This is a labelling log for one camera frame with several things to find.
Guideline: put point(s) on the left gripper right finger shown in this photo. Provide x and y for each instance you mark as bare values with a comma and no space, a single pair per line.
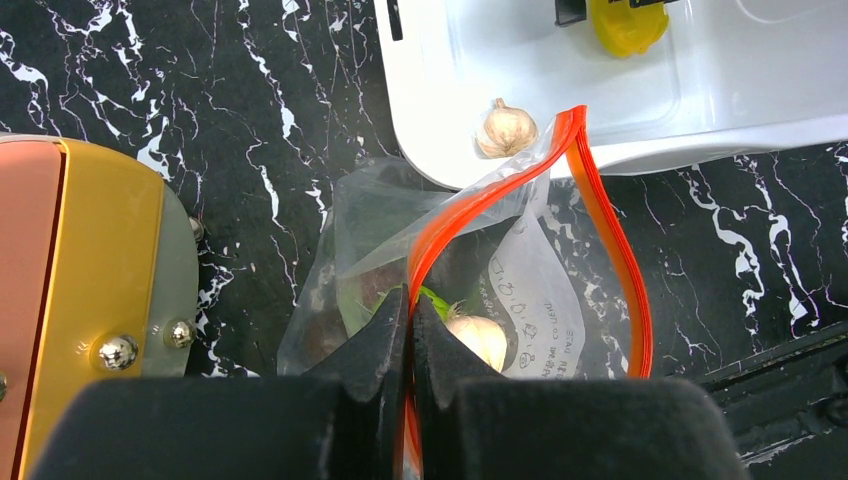
477,424

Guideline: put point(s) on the white plastic bin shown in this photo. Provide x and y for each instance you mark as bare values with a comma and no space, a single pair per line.
727,78

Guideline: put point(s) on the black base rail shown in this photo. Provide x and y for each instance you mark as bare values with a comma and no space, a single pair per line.
778,398

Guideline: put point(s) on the clear orange-zip bag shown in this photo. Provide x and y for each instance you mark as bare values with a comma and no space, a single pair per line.
534,245

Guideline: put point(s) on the green wrinkled fruit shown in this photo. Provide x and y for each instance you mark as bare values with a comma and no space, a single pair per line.
441,306

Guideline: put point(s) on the dark purple mangosteen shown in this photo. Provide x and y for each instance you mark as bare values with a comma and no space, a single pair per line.
337,308

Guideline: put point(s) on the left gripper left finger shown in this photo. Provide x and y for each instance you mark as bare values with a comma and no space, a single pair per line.
341,419

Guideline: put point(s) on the garlic bulb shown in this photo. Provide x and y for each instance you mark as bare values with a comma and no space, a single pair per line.
506,131
483,336

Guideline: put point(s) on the cream orange cylinder appliance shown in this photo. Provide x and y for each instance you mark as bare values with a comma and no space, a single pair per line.
99,280

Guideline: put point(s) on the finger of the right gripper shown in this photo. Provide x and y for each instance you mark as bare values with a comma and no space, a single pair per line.
569,12

